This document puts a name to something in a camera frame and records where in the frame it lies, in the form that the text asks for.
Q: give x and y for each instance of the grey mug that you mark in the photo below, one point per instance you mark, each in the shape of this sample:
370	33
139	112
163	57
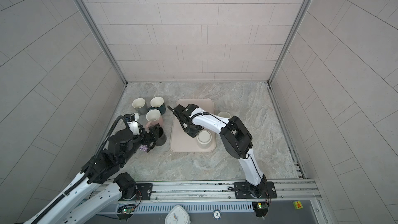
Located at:
140	106

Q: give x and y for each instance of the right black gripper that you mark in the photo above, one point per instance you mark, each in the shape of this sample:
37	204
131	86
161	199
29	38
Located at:
192	134

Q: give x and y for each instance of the aluminium mounting rail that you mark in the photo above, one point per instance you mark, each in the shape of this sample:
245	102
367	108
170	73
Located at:
228	190

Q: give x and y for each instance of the pink mug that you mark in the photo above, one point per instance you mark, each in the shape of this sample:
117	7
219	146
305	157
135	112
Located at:
153	117

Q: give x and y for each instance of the white kitchen timer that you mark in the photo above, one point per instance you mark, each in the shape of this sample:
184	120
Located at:
178	215

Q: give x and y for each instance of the circuit board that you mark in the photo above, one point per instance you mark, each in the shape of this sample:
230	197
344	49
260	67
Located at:
126	209
260	208

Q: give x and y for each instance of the dark green mug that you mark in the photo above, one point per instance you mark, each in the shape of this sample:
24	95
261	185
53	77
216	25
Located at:
157	103

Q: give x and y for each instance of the round blue badge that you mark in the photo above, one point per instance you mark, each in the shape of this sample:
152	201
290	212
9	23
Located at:
216	214

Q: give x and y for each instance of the light green mug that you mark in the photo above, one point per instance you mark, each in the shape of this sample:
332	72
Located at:
224	115

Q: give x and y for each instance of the purple glitter tube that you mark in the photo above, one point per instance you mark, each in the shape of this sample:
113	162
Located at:
143	148

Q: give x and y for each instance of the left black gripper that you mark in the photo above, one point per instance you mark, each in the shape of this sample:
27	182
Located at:
153	136

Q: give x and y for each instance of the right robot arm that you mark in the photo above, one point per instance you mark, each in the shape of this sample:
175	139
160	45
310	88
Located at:
236	139

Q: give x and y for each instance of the left circuit board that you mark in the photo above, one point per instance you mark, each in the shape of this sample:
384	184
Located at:
126	209

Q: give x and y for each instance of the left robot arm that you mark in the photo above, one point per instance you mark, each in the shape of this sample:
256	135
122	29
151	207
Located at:
99	183

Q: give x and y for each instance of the white mug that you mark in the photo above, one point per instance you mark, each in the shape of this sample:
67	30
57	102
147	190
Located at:
204	138

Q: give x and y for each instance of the yellow sticker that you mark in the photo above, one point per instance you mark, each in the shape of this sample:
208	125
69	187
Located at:
298	204

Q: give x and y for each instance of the right circuit board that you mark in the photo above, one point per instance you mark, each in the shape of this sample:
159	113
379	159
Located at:
260	208

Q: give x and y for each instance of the black mug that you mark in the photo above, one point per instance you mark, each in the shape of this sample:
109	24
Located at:
161	136

